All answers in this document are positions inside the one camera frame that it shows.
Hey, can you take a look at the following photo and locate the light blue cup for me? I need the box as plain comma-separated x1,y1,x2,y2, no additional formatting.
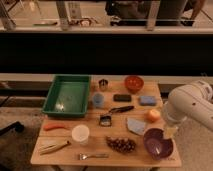
92,93,104,108

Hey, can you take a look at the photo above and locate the white plastic cup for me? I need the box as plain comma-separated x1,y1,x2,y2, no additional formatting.
71,124,90,145

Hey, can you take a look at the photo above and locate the small metal cup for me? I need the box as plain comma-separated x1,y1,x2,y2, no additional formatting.
99,79,108,91

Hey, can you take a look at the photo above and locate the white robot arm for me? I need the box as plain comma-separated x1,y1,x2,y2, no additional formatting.
161,80,213,139

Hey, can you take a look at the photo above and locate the metal fork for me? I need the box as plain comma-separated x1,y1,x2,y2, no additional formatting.
79,153,109,160

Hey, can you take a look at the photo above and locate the red bowl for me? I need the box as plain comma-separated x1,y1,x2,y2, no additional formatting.
124,75,144,94

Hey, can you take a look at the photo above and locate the blue sponge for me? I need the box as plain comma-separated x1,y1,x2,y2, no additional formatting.
139,96,157,106

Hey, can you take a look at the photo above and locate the orange fruit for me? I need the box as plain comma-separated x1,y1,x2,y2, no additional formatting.
147,109,161,122

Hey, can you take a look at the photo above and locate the orange carrot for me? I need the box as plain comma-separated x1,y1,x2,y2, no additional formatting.
43,124,68,131

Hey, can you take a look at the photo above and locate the bunch of dark grapes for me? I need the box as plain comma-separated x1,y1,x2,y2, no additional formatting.
106,137,136,154

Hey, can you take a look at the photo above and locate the wooden table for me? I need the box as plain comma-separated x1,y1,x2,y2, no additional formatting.
31,81,182,168

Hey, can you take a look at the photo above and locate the purple bowl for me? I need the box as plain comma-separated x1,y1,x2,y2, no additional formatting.
143,128,174,160

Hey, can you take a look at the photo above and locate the green plastic tray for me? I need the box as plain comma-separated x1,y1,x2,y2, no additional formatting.
42,75,91,118

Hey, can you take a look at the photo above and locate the black rectangular block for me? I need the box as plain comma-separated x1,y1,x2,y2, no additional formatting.
113,94,131,102

